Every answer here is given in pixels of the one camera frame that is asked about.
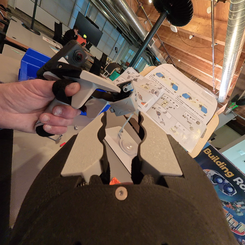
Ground orange bag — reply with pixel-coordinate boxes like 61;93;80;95
76;34;87;47

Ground white paper sheets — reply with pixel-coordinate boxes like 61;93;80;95
43;36;63;54

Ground grey black toy assembly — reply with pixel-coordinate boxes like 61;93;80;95
110;80;138;117

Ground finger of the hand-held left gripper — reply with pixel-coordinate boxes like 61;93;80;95
84;92;123;119
70;70;123;110

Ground laminated task sheet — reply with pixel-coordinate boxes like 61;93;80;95
144;64;218;153

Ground black metal pillar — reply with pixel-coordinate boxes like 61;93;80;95
130;10;169;68

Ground black office chair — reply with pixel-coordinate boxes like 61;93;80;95
54;21;64;45
89;56;102;76

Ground grey office chair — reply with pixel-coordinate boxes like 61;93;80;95
104;62;120;77

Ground robot kit box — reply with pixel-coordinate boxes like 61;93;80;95
193;144;245;245

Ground black floor lamp stand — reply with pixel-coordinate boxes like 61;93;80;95
21;0;41;36

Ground black pleated lamp shade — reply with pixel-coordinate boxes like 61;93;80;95
153;0;194;27

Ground silver air duct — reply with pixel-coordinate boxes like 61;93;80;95
107;0;159;56
218;0;245;103

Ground person's left hand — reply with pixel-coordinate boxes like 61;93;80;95
0;78;82;137

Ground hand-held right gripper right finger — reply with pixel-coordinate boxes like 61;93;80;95
131;111;183;177

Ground toy instruction booklet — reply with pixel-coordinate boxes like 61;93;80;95
114;67;207;143

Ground white wooden book stand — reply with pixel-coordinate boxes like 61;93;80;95
103;65;220;170

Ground grey office desk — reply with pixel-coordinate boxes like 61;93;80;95
5;16;63;57

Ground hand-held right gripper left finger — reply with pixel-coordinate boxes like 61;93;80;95
61;112;111;177

